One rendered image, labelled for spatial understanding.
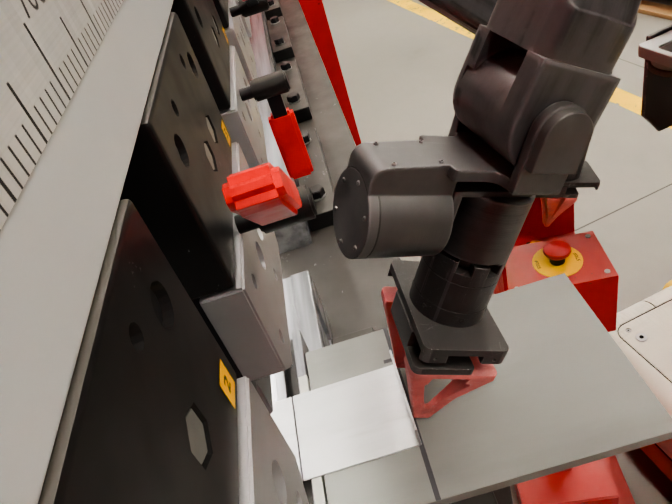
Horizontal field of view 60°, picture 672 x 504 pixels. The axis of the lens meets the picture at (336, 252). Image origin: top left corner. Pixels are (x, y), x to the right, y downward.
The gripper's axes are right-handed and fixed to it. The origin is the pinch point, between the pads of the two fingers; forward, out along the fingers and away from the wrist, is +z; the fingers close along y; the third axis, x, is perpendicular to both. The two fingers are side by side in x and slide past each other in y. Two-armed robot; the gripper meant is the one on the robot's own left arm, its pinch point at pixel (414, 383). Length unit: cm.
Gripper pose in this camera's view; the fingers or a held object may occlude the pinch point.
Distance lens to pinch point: 50.5
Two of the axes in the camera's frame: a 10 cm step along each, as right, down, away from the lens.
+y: 1.6, 5.9, -7.9
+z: -1.9, 8.1, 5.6
